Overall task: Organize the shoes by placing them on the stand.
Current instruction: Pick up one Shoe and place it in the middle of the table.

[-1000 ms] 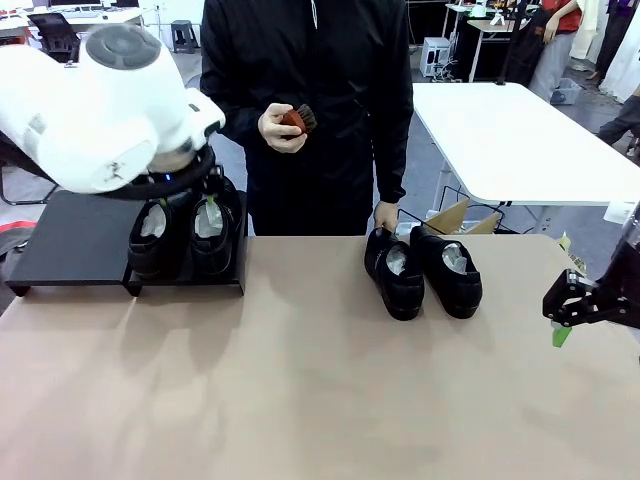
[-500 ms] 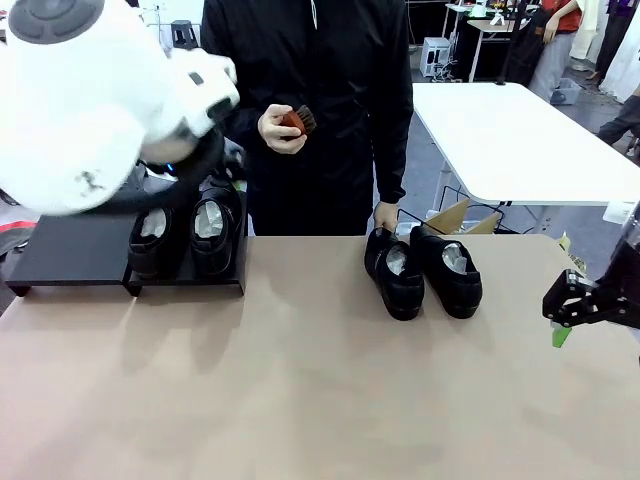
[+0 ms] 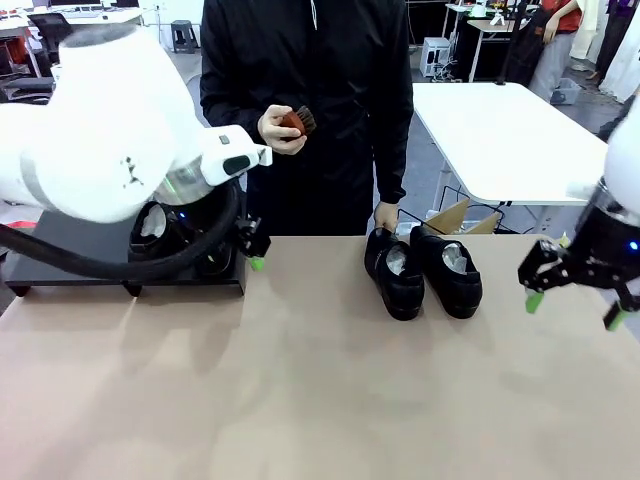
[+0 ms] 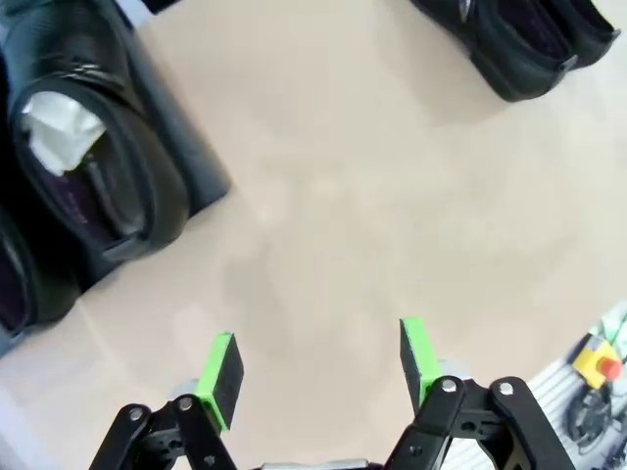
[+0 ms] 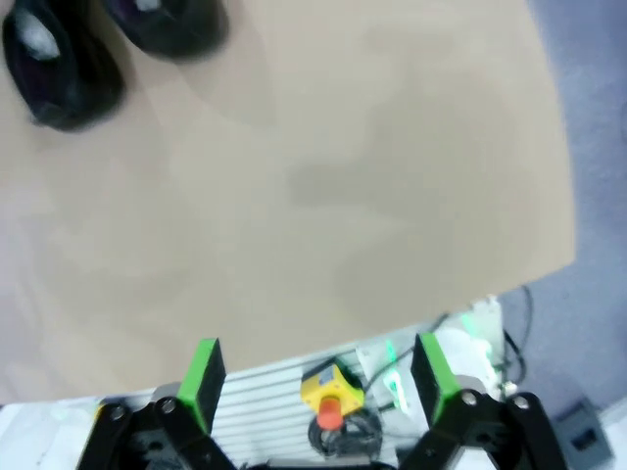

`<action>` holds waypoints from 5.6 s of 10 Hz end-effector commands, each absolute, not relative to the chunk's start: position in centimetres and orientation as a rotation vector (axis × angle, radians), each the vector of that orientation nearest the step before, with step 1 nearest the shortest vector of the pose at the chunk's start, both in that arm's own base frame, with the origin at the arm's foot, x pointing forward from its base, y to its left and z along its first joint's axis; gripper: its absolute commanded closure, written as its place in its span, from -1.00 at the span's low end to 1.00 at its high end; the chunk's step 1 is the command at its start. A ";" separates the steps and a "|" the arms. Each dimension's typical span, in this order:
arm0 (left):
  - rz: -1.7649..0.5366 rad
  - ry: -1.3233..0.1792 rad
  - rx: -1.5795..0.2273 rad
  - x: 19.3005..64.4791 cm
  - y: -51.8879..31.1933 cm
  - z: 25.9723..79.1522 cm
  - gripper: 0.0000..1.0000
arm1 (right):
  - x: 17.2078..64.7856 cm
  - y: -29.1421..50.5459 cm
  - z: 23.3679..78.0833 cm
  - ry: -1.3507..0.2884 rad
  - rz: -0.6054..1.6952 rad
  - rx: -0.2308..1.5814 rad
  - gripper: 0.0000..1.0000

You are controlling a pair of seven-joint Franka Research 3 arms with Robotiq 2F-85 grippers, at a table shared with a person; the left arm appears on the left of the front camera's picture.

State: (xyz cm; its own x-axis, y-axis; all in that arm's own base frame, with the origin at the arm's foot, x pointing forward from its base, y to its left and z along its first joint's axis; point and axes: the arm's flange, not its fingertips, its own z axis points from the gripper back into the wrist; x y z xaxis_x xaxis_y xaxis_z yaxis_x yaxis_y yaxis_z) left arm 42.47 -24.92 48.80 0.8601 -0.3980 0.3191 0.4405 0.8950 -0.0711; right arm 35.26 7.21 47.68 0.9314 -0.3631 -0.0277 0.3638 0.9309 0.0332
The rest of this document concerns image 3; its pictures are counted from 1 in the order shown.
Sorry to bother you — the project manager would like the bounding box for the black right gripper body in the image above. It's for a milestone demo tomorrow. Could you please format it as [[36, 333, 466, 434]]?
[[569, 192, 640, 291]]

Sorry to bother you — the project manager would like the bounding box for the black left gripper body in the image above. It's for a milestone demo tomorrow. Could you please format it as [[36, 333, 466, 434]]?
[[167, 199, 232, 255]]

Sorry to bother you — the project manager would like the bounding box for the brown shoe brush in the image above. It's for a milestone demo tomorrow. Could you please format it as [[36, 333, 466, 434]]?
[[278, 104, 317, 140]]

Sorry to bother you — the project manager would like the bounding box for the person's right forearm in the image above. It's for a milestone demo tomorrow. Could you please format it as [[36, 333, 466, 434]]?
[[199, 87, 266, 146]]

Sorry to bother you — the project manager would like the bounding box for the black shoe stand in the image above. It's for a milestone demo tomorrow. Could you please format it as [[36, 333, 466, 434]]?
[[4, 209, 134, 298], [124, 179, 250, 296]]

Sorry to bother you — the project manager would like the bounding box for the black pole stand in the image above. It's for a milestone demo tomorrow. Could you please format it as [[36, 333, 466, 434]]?
[[495, 0, 526, 87]]

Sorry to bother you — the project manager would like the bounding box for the person's right hand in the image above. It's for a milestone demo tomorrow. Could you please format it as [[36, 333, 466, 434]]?
[[258, 103, 309, 156]]

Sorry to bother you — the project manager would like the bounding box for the person's left hand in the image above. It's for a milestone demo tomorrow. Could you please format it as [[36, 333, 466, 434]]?
[[373, 201, 401, 235]]

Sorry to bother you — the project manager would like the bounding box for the white paper shoe stuffing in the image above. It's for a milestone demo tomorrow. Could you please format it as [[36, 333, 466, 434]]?
[[141, 207, 167, 237], [387, 244, 416, 276], [442, 243, 471, 276]]

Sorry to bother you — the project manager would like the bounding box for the brown cardboard box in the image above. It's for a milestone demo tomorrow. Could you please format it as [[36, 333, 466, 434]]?
[[424, 198, 501, 236]]

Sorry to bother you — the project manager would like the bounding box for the person in grey trousers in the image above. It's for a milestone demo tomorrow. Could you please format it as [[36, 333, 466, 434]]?
[[597, 99, 629, 144]]

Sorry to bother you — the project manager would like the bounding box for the large white table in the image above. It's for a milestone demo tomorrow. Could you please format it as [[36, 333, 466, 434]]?
[[412, 82, 609, 236]]

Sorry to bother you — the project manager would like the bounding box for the grey plastic bin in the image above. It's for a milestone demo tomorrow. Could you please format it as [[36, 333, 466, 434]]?
[[549, 77, 584, 106]]

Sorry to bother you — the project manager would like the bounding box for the person in black jacket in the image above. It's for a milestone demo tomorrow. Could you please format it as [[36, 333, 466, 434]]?
[[199, 0, 415, 236]]

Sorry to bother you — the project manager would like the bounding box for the grey plastic stool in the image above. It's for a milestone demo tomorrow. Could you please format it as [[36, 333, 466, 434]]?
[[171, 19, 200, 55]]

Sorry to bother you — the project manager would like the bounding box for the black hanging garment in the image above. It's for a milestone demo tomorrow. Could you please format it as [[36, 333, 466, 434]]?
[[507, 4, 551, 86]]

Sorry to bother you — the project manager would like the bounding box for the white office desk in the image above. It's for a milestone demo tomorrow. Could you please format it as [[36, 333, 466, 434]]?
[[0, 7, 146, 41]]

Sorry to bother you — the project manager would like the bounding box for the white computer case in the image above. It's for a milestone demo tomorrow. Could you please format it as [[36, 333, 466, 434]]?
[[422, 37, 455, 80]]

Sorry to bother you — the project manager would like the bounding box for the person in red shirt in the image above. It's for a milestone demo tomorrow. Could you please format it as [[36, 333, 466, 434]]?
[[529, 0, 585, 104]]

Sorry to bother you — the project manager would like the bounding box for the person in purple top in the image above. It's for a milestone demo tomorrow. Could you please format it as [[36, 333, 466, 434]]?
[[594, 0, 640, 84]]

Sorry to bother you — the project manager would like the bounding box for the black mesh office chair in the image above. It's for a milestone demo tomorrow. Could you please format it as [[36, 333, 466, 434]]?
[[27, 12, 76, 51]]

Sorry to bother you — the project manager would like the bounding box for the wood top desk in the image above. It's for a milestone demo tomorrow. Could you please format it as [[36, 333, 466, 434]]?
[[467, 17, 541, 84]]

